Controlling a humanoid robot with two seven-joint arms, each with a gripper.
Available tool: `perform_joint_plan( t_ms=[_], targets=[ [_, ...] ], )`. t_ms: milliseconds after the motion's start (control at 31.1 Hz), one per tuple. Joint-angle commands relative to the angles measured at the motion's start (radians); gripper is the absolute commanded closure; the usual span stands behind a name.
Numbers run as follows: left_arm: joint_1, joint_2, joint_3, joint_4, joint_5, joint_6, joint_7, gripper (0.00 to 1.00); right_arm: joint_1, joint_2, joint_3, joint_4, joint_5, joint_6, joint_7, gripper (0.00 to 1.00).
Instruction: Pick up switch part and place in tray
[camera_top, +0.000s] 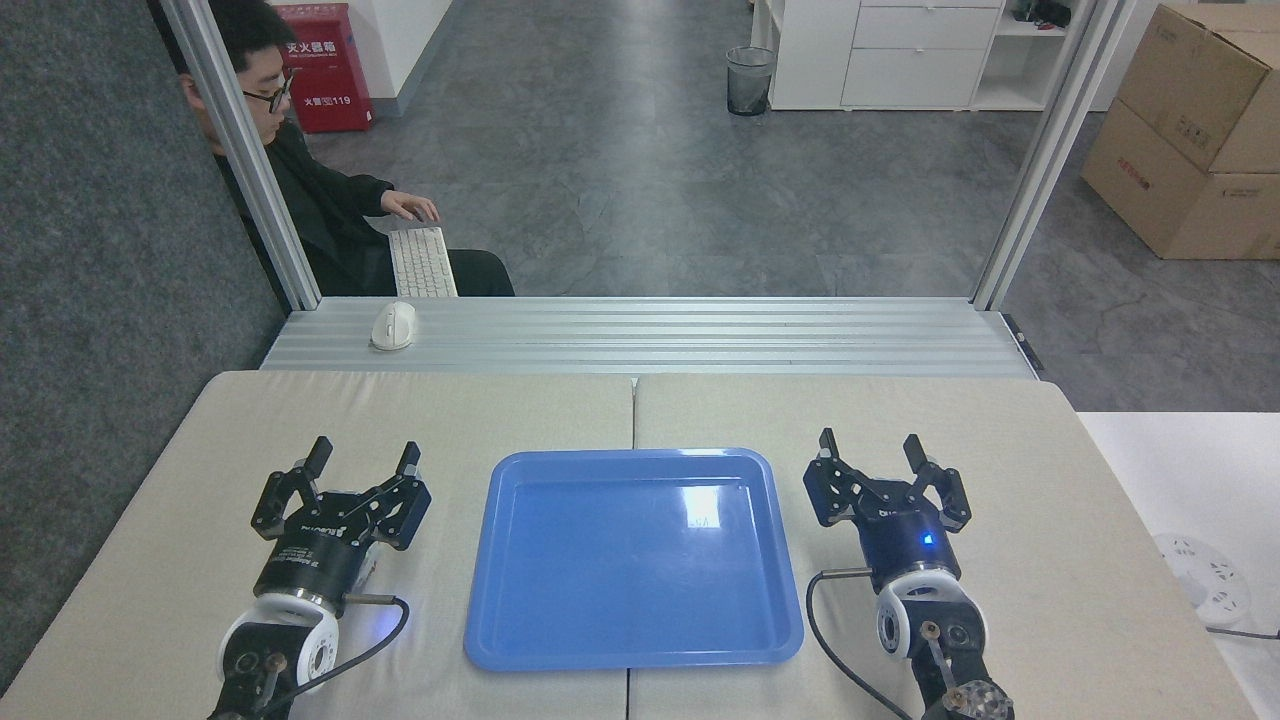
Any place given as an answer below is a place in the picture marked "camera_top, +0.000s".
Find white round power socket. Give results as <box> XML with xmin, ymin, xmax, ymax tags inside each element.
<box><xmin>1152</xmin><ymin>533</ymin><xmax>1252</xmax><ymax>629</ymax></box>

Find red fire extinguisher box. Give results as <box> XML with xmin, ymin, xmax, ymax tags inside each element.
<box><xmin>272</xmin><ymin>3</ymin><xmax>375</xmax><ymax>134</ymax></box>

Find beige table mat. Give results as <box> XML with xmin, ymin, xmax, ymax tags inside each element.
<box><xmin>0</xmin><ymin>371</ymin><xmax>636</xmax><ymax>720</ymax></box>
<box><xmin>628</xmin><ymin>374</ymin><xmax>1261</xmax><ymax>720</ymax></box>

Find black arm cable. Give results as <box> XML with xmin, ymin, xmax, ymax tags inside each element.
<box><xmin>258</xmin><ymin>595</ymin><xmax>412</xmax><ymax>720</ymax></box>
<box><xmin>805</xmin><ymin>567</ymin><xmax>913</xmax><ymax>720</ymax></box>

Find black corner bracket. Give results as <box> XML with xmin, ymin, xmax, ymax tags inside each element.
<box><xmin>1003</xmin><ymin>314</ymin><xmax>1045</xmax><ymax>372</ymax></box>

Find white keyboard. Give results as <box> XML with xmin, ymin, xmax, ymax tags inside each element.
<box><xmin>388</xmin><ymin>227</ymin><xmax>459</xmax><ymax>298</ymax></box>

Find dark grey partition panel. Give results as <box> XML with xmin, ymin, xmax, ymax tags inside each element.
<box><xmin>0</xmin><ymin>0</ymin><xmax>291</xmax><ymax>696</ymax></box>

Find person's left hand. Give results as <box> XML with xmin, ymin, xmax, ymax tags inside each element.
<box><xmin>381</xmin><ymin>190</ymin><xmax>440</xmax><ymax>224</ymax></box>

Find ribbed aluminium platform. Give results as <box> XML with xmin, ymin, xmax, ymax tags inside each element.
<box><xmin>260</xmin><ymin>297</ymin><xmax>1036</xmax><ymax>379</ymax></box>

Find silver aluminium post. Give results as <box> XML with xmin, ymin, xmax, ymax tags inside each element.
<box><xmin>970</xmin><ymin>0</ymin><xmax>1139</xmax><ymax>311</ymax></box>
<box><xmin>160</xmin><ymin>0</ymin><xmax>323</xmax><ymax>311</ymax></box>

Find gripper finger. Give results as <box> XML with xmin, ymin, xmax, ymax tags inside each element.
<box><xmin>903</xmin><ymin>433</ymin><xmax>973</xmax><ymax>534</ymax></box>
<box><xmin>340</xmin><ymin>441</ymin><xmax>433</xmax><ymax>551</ymax></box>
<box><xmin>803</xmin><ymin>428</ymin><xmax>886</xmax><ymax>528</ymax></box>
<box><xmin>250</xmin><ymin>437</ymin><xmax>333</xmax><ymax>541</ymax></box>

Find black mesh waste bin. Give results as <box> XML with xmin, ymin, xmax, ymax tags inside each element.
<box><xmin>726</xmin><ymin>46</ymin><xmax>777</xmax><ymax>117</ymax></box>

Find person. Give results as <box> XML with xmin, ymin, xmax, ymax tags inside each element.
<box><xmin>175</xmin><ymin>0</ymin><xmax>516</xmax><ymax>298</ymax></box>

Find white computer mouse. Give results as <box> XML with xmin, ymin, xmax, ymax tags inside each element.
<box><xmin>370</xmin><ymin>301</ymin><xmax>417</xmax><ymax>352</ymax></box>

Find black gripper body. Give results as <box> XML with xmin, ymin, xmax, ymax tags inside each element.
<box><xmin>253</xmin><ymin>515</ymin><xmax>386</xmax><ymax>606</ymax></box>
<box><xmin>858</xmin><ymin>503</ymin><xmax>961</xmax><ymax>591</ymax></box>

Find blue plastic tray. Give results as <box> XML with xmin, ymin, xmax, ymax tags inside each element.
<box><xmin>463</xmin><ymin>448</ymin><xmax>805</xmax><ymax>672</ymax></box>

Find white side table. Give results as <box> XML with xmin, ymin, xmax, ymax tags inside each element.
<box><xmin>1078</xmin><ymin>412</ymin><xmax>1280</xmax><ymax>720</ymax></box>

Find cardboard box with red print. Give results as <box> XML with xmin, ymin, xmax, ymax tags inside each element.
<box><xmin>1080</xmin><ymin>98</ymin><xmax>1280</xmax><ymax>261</ymax></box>

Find white drawer cabinet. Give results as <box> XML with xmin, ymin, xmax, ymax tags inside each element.
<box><xmin>750</xmin><ymin>0</ymin><xmax>1076</xmax><ymax>113</ymax></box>

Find cardboard box with black print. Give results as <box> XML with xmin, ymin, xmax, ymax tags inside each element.
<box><xmin>1115</xmin><ymin>3</ymin><xmax>1280</xmax><ymax>176</ymax></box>

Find black-framed glasses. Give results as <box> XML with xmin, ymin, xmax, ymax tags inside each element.
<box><xmin>240</xmin><ymin>72</ymin><xmax>301</xmax><ymax>113</ymax></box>

